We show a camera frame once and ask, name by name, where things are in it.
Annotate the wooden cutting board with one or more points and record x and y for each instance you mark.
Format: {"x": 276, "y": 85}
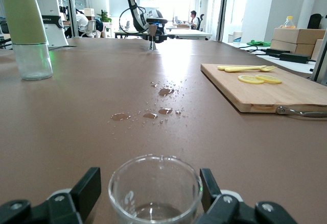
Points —
{"x": 268, "y": 94}

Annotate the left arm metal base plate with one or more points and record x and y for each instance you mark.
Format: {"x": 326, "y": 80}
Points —
{"x": 61, "y": 47}

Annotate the white paper cup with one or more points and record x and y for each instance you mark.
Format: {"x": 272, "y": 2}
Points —
{"x": 237, "y": 37}

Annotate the steel double jigger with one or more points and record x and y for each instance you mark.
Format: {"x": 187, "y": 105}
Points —
{"x": 153, "y": 37}

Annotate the black office chair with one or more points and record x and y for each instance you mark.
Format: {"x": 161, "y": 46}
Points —
{"x": 314, "y": 21}

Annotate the yellow plastic knife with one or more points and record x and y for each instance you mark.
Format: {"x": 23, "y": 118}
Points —
{"x": 230, "y": 67}

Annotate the orange drink bottle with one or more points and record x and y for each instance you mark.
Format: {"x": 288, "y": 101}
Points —
{"x": 288, "y": 23}

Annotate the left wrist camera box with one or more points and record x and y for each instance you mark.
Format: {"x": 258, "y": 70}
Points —
{"x": 157, "y": 20}

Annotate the small clear glass cup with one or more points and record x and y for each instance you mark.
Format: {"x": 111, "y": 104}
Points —
{"x": 155, "y": 183}

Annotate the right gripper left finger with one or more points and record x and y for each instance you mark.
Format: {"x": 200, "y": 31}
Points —
{"x": 64, "y": 208}

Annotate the liquid puddle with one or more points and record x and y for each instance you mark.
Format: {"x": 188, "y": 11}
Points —
{"x": 166, "y": 92}

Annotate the green cloth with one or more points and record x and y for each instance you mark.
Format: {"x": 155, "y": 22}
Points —
{"x": 258, "y": 43}

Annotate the lemon slice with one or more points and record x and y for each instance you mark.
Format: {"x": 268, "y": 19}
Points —
{"x": 250, "y": 79}
{"x": 270, "y": 79}

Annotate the stacked cardboard boxes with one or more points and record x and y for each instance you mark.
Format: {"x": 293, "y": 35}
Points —
{"x": 296, "y": 40}

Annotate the glass bottle with green sleeve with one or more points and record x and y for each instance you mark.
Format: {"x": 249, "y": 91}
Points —
{"x": 25, "y": 30}

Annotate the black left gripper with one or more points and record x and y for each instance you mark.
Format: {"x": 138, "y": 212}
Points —
{"x": 161, "y": 31}

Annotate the seated person white shirt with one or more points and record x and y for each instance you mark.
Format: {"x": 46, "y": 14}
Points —
{"x": 81, "y": 21}
{"x": 195, "y": 21}

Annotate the green potted plant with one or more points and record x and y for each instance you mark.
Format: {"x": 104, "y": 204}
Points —
{"x": 104, "y": 16}

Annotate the yellow plastic fork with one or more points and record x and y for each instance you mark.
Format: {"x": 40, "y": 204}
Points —
{"x": 245, "y": 69}

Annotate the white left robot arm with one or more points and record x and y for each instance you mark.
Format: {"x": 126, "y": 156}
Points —
{"x": 52, "y": 9}

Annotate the slanted stand post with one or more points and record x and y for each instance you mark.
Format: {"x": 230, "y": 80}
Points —
{"x": 320, "y": 60}

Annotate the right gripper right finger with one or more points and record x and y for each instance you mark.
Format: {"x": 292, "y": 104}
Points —
{"x": 230, "y": 211}

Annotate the brown table mat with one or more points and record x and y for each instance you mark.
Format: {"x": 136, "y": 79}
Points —
{"x": 76, "y": 145}

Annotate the black power adapter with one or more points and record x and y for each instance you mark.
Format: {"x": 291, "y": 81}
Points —
{"x": 293, "y": 57}

